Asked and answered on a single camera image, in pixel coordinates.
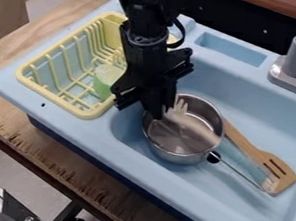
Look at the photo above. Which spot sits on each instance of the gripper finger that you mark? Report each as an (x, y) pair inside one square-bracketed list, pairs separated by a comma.
[(159, 104), (122, 99)]

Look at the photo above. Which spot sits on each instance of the silver pot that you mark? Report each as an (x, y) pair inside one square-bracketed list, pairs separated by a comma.
[(183, 140)]

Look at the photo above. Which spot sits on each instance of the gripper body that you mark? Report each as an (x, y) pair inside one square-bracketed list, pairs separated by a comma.
[(149, 65)]

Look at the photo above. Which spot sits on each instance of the wooden spatula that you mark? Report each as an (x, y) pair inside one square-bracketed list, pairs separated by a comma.
[(282, 172)]

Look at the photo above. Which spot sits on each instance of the blue toy sink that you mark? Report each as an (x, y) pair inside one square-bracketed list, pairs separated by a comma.
[(216, 204)]

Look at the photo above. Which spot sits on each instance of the light green cup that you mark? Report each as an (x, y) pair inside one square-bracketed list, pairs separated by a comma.
[(104, 81)]

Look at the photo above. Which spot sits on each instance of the yellow dish rack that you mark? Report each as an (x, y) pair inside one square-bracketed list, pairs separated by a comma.
[(46, 84)]

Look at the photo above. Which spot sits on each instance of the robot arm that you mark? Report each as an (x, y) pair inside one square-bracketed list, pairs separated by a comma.
[(142, 4)]

